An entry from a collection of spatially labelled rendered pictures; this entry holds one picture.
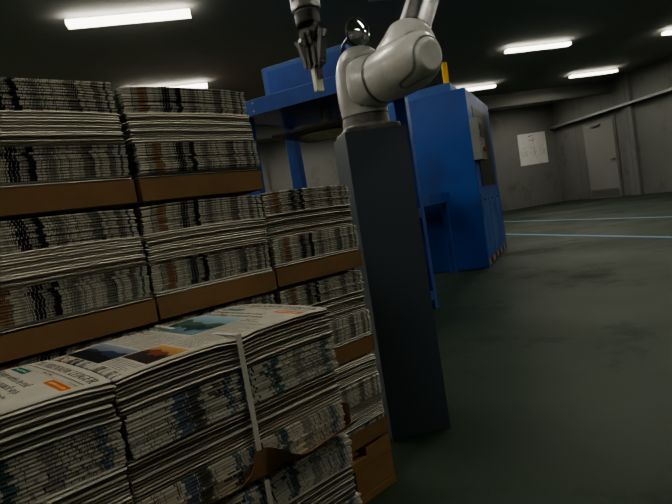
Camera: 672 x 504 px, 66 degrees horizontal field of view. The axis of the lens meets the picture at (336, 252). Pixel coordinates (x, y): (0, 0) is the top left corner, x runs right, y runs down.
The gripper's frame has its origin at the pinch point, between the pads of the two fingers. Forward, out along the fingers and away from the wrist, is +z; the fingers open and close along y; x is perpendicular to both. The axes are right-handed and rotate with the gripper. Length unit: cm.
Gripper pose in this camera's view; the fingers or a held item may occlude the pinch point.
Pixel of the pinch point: (317, 80)
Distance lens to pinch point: 166.6
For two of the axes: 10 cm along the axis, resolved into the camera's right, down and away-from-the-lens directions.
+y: 6.8, -0.6, -7.3
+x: 7.1, -1.7, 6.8
